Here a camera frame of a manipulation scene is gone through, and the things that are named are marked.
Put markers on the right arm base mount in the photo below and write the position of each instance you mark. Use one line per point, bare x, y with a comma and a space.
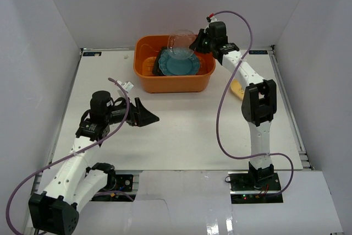
243, 190

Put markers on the left blue corner label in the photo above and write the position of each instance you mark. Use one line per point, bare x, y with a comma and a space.
91, 54

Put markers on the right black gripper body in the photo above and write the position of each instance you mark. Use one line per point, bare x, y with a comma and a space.
206, 44

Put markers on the blue corner label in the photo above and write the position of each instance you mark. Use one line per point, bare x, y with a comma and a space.
91, 54
258, 52

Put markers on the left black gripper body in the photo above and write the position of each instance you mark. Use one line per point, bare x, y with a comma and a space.
134, 113

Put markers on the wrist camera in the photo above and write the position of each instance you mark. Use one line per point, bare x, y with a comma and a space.
127, 85
212, 21

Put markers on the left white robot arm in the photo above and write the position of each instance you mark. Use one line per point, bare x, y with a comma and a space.
56, 210

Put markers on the right blue corner label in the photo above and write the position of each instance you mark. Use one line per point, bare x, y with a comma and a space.
258, 52

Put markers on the orange plastic bin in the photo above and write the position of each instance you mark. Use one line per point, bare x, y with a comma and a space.
146, 50

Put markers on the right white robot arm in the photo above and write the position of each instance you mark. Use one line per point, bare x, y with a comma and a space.
259, 103

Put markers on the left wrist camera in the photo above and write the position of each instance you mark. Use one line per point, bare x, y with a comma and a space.
127, 85

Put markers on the black amber square plate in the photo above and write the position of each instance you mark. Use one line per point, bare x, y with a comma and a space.
156, 70

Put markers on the teal scalloped round plate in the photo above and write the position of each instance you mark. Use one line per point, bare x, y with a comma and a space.
170, 66

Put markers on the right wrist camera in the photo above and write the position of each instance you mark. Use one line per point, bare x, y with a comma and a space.
212, 21

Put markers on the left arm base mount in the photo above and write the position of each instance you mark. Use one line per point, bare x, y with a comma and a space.
121, 191

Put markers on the small yellow square dish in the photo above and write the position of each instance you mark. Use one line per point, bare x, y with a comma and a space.
237, 89

